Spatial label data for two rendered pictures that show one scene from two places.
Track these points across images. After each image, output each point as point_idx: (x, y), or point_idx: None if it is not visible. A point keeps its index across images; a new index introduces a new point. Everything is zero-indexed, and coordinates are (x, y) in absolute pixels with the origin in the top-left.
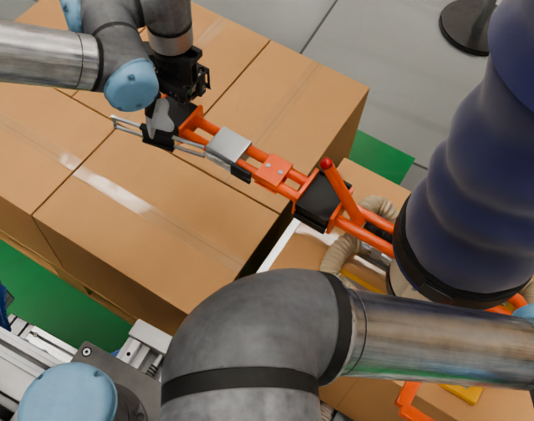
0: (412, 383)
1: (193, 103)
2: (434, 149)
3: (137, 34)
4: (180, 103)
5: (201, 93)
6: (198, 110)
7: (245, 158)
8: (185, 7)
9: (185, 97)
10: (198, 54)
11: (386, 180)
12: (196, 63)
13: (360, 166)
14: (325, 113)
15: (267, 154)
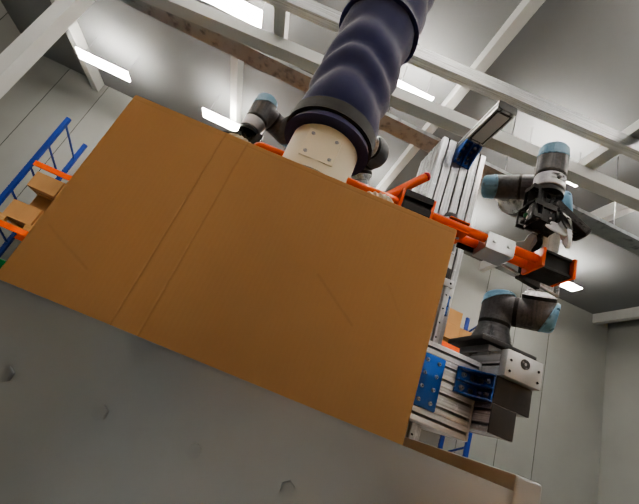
0: None
1: (549, 250)
2: (388, 108)
3: (516, 175)
4: (522, 225)
5: (528, 217)
6: (539, 249)
7: (480, 244)
8: (538, 160)
9: (517, 214)
10: (531, 185)
11: (399, 206)
12: (529, 191)
13: (434, 220)
14: None
15: (471, 227)
